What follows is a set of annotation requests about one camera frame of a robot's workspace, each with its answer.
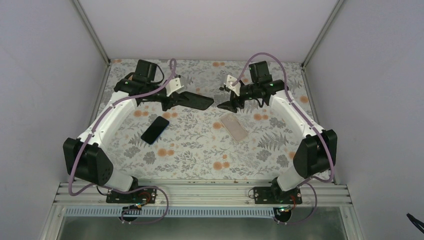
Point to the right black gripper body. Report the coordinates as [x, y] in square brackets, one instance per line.
[235, 100]

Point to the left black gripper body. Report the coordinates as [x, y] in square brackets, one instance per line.
[172, 100]

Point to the beige phone case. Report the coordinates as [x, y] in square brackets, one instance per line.
[234, 127]

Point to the black phone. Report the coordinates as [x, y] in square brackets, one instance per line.
[196, 101]

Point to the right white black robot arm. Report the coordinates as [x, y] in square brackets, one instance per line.
[317, 150]

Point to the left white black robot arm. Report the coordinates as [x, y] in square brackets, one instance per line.
[87, 164]

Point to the floral patterned table mat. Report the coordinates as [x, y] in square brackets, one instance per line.
[195, 145]

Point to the black object at edge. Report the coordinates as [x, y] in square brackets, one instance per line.
[416, 222]

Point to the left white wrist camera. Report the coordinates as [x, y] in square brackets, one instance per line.
[176, 84]

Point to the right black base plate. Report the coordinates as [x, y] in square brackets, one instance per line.
[268, 195]

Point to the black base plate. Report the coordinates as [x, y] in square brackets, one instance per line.
[132, 196]
[268, 195]

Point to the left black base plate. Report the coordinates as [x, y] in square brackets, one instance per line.
[132, 196]

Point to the aluminium rail frame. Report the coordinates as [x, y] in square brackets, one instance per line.
[216, 210]

